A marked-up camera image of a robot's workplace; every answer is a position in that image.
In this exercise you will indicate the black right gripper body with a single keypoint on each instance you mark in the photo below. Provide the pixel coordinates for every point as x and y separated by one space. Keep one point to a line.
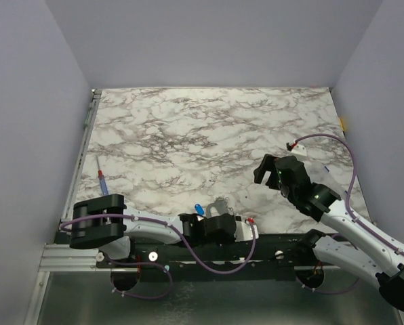
274 172

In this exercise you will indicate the clear plastic key organizer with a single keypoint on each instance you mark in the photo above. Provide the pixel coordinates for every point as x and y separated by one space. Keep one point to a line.
218 207

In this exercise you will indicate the aluminium extrusion rail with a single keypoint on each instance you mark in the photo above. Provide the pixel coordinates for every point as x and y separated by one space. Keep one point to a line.
62 258

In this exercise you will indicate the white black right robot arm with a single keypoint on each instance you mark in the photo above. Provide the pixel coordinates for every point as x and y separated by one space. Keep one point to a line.
373 255

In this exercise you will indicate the blue red handled screwdriver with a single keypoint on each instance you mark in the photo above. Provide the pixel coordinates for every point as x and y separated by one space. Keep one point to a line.
101 179

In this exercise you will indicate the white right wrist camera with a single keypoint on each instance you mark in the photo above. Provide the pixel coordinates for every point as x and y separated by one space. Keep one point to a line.
296 149

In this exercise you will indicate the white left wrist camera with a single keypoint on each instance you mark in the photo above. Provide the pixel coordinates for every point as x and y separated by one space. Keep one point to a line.
243 231

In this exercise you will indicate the blue capped key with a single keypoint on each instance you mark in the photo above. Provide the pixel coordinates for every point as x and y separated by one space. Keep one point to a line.
199 210

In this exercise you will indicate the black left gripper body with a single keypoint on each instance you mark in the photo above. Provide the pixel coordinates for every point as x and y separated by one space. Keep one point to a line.
229 239

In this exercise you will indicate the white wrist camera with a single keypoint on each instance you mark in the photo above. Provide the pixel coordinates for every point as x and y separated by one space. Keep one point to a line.
243 231
296 149

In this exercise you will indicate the clear plastic storage box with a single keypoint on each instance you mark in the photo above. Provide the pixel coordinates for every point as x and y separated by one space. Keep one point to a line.
319 173

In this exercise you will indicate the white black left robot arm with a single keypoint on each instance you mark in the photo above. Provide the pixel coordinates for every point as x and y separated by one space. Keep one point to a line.
113 235

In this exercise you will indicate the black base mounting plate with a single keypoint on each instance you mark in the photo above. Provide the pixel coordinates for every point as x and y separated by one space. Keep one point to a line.
279 257

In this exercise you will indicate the left side metal rail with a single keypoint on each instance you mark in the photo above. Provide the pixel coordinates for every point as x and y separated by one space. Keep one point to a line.
87 127

